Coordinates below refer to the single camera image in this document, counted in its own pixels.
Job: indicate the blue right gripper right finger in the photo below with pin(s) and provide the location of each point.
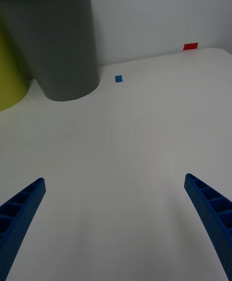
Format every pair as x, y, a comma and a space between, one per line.
212, 215

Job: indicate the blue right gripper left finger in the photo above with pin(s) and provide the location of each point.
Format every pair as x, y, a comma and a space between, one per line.
17, 223

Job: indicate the yellow-green plastic waste bin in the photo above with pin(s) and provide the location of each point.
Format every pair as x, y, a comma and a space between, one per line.
8, 80

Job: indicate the grey plastic waste bin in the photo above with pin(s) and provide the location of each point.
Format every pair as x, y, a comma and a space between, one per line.
58, 44

